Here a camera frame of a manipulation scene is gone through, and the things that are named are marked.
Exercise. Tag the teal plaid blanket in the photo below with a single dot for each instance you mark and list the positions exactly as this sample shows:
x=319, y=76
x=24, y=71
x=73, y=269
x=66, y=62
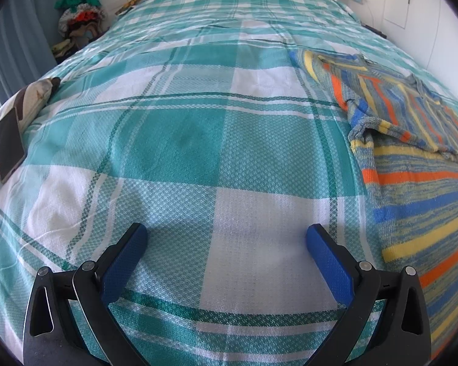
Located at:
x=198, y=122

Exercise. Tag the blue curtain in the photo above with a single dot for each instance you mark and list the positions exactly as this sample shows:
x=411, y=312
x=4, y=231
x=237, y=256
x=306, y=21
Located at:
x=23, y=26

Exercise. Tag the smartphone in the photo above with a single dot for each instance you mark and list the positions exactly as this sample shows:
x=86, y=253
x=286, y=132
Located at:
x=8, y=145

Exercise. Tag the striped knit sweater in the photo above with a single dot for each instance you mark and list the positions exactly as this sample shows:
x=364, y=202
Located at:
x=416, y=183

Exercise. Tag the white wardrobe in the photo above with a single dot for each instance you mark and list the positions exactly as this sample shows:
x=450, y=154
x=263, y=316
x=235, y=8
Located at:
x=431, y=19

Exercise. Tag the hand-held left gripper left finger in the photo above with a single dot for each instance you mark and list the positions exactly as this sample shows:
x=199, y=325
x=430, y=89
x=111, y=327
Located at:
x=124, y=259

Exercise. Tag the pile of clothes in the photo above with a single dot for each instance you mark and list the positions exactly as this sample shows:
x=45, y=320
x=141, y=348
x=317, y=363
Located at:
x=82, y=23

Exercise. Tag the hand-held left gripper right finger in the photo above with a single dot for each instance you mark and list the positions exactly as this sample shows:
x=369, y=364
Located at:
x=330, y=265

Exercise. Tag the printed pillow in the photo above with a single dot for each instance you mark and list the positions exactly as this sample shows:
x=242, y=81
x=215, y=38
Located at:
x=26, y=95

